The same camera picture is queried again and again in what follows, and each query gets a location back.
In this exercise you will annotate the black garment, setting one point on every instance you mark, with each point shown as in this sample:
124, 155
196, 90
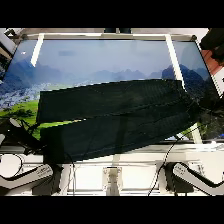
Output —
215, 41

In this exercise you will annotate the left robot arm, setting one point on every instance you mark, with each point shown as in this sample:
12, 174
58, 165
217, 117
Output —
23, 178

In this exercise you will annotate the black jeans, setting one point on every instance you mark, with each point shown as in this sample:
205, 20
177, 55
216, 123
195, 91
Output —
116, 120

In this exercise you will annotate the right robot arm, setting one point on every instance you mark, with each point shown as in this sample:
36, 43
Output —
200, 180

